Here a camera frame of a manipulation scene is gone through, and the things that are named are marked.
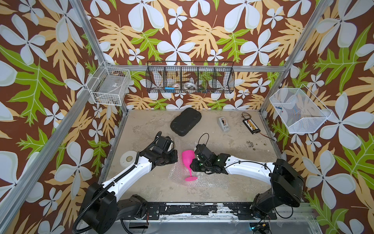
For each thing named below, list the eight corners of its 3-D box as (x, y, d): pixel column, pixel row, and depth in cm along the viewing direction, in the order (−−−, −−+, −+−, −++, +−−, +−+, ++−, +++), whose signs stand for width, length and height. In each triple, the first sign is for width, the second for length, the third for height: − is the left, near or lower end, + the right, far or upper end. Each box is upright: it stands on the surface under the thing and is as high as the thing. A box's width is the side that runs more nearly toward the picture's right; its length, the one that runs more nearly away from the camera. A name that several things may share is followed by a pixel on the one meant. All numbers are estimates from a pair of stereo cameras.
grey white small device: (224, 132, 108) (225, 129, 104) (217, 120, 115) (218, 117, 112) (229, 131, 109) (231, 127, 105) (222, 119, 116) (223, 115, 113)
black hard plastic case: (168, 128, 110) (167, 123, 106) (188, 110, 122) (188, 105, 118) (182, 137, 105) (182, 133, 100) (201, 118, 117) (202, 113, 112)
